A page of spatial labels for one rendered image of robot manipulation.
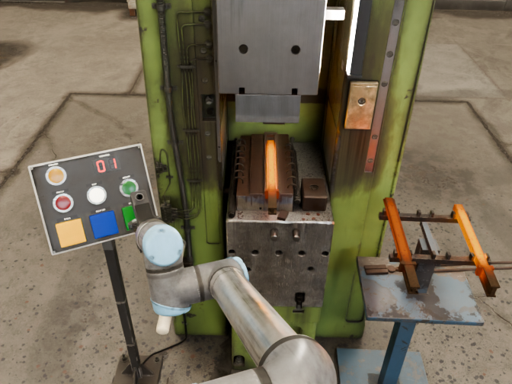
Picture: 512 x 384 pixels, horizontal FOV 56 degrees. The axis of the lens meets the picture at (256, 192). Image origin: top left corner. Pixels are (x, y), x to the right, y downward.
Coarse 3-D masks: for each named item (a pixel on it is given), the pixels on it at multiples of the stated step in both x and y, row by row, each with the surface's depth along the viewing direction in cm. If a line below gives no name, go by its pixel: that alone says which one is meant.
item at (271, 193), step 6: (270, 144) 192; (270, 150) 189; (270, 156) 185; (270, 162) 182; (270, 168) 178; (270, 174) 175; (270, 180) 172; (270, 186) 169; (270, 192) 166; (276, 192) 166; (270, 198) 163; (276, 198) 163; (270, 204) 160; (276, 204) 160; (270, 210) 162; (276, 210) 162
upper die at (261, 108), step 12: (240, 96) 147; (252, 96) 147; (264, 96) 147; (276, 96) 147; (288, 96) 147; (300, 96) 147; (240, 108) 149; (252, 108) 149; (264, 108) 149; (276, 108) 149; (288, 108) 149; (240, 120) 152; (252, 120) 152; (264, 120) 152; (276, 120) 152; (288, 120) 152
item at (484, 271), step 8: (456, 208) 170; (456, 216) 169; (464, 216) 167; (464, 224) 163; (464, 232) 161; (472, 232) 160; (472, 240) 157; (472, 248) 154; (480, 248) 154; (480, 256) 151; (480, 264) 147; (480, 272) 147; (488, 272) 144; (480, 280) 147; (488, 280) 141; (496, 280) 141; (488, 288) 142; (496, 288) 140; (488, 296) 142
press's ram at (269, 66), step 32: (224, 0) 130; (256, 0) 130; (288, 0) 130; (320, 0) 130; (224, 32) 135; (256, 32) 135; (288, 32) 135; (320, 32) 135; (224, 64) 141; (256, 64) 141; (288, 64) 141; (320, 64) 141
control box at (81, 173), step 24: (48, 168) 145; (72, 168) 147; (96, 168) 150; (120, 168) 152; (144, 168) 155; (48, 192) 145; (72, 192) 148; (120, 192) 153; (48, 216) 146; (72, 216) 148; (120, 216) 154; (48, 240) 146; (96, 240) 151
